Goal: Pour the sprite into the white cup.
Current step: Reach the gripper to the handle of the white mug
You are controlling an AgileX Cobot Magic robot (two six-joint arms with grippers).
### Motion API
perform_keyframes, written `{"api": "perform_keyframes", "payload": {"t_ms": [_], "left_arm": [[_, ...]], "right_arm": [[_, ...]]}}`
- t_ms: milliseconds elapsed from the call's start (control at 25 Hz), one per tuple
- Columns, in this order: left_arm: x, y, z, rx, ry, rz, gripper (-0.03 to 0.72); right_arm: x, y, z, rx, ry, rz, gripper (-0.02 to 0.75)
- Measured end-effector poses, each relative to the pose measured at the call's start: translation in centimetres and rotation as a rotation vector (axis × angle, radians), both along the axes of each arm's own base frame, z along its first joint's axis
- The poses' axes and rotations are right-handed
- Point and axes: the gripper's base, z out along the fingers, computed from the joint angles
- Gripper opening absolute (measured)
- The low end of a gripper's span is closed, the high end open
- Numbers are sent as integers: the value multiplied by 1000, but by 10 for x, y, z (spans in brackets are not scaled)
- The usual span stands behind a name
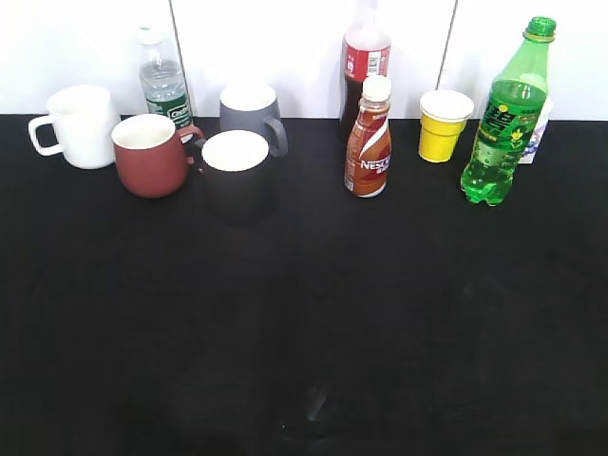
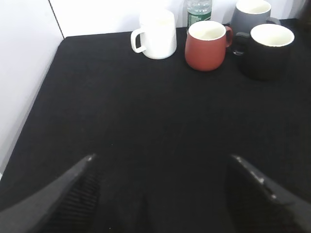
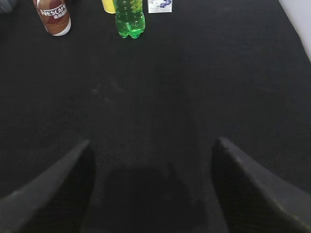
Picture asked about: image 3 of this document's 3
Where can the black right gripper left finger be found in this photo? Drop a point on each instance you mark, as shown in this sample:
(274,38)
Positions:
(57,200)

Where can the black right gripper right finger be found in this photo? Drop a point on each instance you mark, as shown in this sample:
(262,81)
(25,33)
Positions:
(253,199)

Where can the green soda bottle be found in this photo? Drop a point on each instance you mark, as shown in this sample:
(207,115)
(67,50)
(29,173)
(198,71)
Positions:
(129,19)

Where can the yellow paper cup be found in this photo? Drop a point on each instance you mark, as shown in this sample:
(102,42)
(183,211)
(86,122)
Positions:
(108,6)

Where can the brown Nescafe coffee bottle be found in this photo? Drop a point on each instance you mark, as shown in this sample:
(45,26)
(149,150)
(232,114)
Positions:
(54,16)

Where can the white blue tissue pack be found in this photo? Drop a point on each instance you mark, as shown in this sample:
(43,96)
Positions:
(160,6)

